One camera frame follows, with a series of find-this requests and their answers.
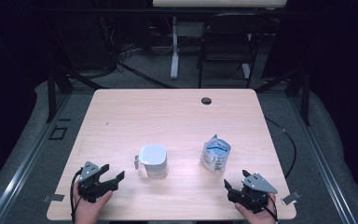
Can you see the person's left hand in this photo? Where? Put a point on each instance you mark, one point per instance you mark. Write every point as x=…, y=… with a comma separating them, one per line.
x=87, y=211

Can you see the short black tape strip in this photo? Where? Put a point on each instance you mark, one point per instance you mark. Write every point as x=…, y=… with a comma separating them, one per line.
x=64, y=119

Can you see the aluminium floor rail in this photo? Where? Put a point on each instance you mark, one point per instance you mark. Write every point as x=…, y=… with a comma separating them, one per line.
x=21, y=174
x=323, y=161

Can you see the person's right hand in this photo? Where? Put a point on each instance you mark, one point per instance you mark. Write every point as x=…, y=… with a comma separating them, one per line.
x=261, y=217

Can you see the black metal stand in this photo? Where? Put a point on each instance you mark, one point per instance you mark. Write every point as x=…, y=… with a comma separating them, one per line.
x=305, y=99
x=51, y=93

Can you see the white desk with legs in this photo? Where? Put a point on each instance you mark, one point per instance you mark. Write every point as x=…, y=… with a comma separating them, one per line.
x=174, y=56

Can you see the white and blue pouch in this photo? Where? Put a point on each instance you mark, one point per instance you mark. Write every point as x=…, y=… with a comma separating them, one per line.
x=215, y=155

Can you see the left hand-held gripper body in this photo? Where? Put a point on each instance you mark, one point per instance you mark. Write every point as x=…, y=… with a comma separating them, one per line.
x=88, y=171

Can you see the black folding chair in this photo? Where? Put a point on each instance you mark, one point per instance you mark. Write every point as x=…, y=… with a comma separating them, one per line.
x=227, y=34

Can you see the clear jar with white lid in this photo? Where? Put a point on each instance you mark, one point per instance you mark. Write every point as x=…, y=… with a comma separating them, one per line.
x=153, y=155

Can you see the grey tape strip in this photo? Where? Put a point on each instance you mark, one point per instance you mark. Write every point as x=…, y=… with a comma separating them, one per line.
x=54, y=197
x=290, y=198

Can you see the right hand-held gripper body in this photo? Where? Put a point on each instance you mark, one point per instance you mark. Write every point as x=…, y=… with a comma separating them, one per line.
x=258, y=184

